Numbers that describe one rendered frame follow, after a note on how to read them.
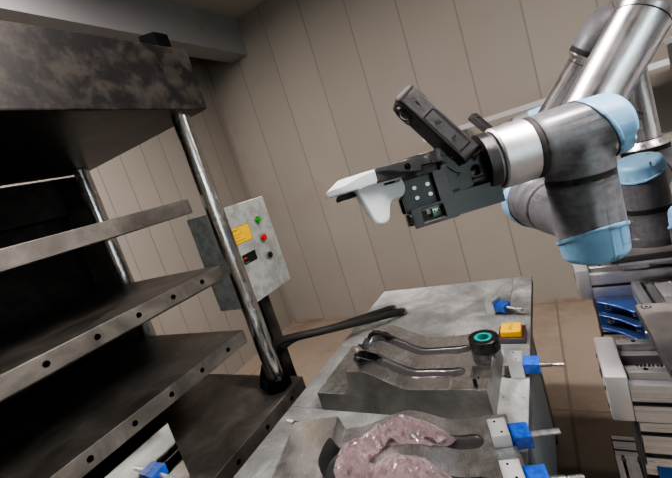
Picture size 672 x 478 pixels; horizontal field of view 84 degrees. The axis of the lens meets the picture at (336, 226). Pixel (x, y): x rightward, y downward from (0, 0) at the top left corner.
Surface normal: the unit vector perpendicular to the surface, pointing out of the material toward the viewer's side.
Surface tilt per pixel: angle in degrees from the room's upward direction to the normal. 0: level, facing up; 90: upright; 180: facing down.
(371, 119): 90
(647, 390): 90
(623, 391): 90
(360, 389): 90
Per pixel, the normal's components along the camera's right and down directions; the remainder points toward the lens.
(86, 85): 0.84, -0.19
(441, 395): -0.46, 0.27
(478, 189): -0.07, 0.04
